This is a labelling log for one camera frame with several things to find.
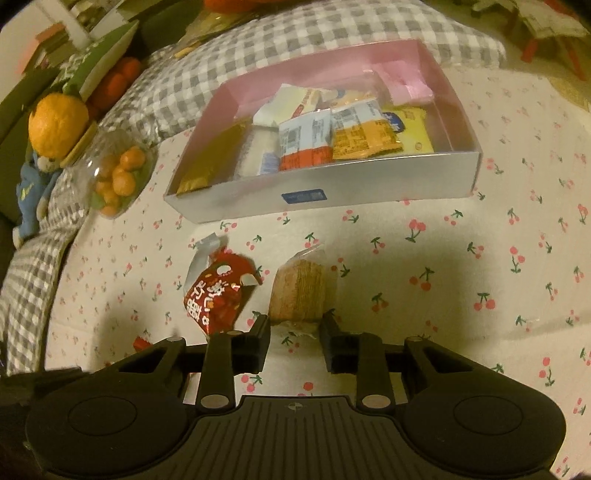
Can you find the red orange plush pillow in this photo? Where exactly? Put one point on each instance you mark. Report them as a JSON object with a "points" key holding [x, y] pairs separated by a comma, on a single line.
{"points": [[236, 6]]}

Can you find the pink paper card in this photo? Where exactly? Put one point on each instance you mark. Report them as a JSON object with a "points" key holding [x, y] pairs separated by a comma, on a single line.
{"points": [[405, 83]]}

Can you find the silver box with pink interior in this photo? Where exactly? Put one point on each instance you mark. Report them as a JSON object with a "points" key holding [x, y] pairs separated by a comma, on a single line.
{"points": [[449, 172]]}

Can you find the white rice cracker packet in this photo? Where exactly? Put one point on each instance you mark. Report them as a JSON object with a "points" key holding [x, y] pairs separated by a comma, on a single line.
{"points": [[260, 153]]}

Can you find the grey white checkered cushion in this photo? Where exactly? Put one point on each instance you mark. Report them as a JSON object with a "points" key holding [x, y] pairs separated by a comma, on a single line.
{"points": [[168, 98]]}

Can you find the orange red snack packet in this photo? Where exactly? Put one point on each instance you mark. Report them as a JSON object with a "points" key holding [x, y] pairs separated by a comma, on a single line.
{"points": [[306, 141]]}

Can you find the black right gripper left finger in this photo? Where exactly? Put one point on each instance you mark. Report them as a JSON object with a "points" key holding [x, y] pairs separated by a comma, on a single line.
{"points": [[228, 355]]}

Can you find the gold foil snack bar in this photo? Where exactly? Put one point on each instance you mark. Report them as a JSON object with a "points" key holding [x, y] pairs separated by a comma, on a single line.
{"points": [[215, 162]]}

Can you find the small red plush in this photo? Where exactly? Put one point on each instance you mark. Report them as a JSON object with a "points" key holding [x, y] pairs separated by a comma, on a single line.
{"points": [[113, 86]]}

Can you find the glass jar with kumquats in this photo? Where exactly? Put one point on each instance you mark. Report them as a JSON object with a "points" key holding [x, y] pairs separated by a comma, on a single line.
{"points": [[110, 172]]}

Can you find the small white snack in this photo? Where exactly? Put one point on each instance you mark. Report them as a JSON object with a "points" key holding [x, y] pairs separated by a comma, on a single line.
{"points": [[289, 102]]}

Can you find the orange yellow snack packet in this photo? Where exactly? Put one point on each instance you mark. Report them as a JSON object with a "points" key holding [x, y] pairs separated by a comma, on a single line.
{"points": [[360, 130]]}

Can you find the red plastic stool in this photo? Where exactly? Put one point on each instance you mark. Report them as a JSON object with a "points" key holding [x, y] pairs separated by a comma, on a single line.
{"points": [[569, 56]]}

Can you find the cherry print cloth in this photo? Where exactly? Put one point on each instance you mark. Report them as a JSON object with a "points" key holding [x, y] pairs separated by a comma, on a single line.
{"points": [[501, 276]]}

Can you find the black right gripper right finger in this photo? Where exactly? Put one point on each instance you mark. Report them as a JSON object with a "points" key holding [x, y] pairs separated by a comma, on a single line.
{"points": [[363, 356]]}

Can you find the blue plush doll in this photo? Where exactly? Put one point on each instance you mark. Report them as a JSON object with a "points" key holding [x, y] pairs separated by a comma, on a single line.
{"points": [[38, 178]]}

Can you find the clear wafer biscuit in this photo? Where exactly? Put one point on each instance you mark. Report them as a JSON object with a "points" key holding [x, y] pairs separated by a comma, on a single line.
{"points": [[303, 290]]}

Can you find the large orange fruit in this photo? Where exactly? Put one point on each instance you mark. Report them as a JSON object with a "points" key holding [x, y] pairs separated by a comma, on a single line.
{"points": [[56, 124]]}

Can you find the white blue snack packet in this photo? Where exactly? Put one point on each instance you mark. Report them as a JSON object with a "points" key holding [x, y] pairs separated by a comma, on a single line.
{"points": [[338, 98]]}

